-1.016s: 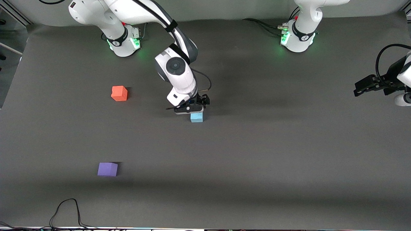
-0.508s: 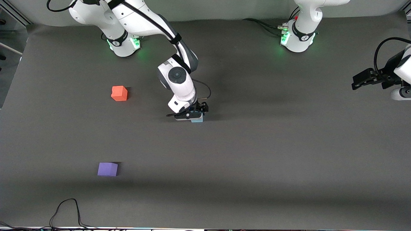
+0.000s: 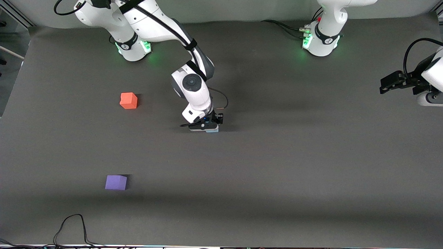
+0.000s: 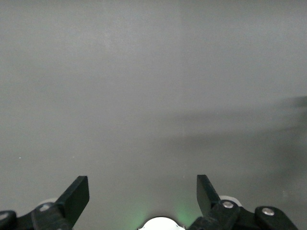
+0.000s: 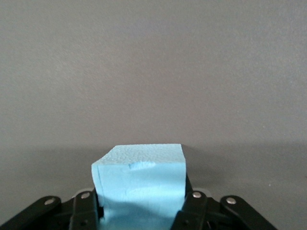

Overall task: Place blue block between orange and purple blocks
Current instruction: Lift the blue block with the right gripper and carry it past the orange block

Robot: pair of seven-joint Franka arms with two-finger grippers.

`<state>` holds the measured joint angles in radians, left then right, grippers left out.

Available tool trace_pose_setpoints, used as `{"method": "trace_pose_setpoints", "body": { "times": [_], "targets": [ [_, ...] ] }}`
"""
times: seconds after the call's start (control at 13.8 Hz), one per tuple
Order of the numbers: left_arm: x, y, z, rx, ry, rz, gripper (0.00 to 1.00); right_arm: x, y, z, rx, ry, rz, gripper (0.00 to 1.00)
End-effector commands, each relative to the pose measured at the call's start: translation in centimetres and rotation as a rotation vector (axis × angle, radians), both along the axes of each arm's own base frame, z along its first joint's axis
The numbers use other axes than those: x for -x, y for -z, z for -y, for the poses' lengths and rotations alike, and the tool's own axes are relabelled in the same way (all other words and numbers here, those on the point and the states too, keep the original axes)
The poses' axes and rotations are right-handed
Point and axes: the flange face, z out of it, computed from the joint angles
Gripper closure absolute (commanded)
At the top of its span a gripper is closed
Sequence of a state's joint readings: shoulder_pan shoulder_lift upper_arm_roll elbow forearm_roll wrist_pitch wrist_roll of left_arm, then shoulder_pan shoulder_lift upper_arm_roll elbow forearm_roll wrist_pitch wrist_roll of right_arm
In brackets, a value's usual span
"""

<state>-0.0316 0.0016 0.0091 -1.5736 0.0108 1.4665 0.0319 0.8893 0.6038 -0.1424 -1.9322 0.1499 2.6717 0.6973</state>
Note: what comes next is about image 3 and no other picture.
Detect orange foam block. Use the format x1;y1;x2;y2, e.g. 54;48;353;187
120;92;138;110

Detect purple foam block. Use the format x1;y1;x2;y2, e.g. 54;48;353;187
105;175;128;191

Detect dark grey table mat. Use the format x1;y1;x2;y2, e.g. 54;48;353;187
0;12;443;248

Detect thin tan rod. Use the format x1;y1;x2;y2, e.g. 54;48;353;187
0;45;25;59

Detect black arm base cables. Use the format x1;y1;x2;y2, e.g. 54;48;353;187
261;8;324;39

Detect thin black looped cable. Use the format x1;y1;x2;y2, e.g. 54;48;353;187
53;214;106;248

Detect aluminium frame rail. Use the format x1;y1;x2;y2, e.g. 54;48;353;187
0;6;36;29

